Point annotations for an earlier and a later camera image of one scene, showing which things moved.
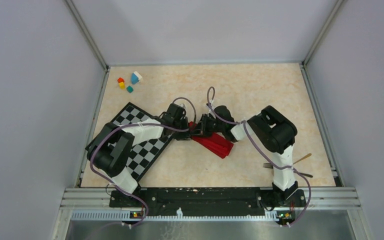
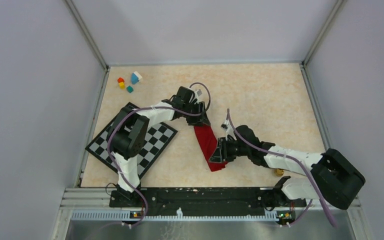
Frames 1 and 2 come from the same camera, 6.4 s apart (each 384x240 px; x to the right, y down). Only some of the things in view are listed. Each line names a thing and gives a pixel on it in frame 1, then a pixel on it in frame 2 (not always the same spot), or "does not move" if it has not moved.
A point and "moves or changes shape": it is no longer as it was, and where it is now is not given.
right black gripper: [201, 128] → [221, 153]
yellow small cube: [122, 85] does not move
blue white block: [135, 78] does not move
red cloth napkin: [215, 142] moves or changes shape
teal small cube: [129, 89] does not move
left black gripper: [183, 135] → [204, 119]
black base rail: [205, 201] does not move
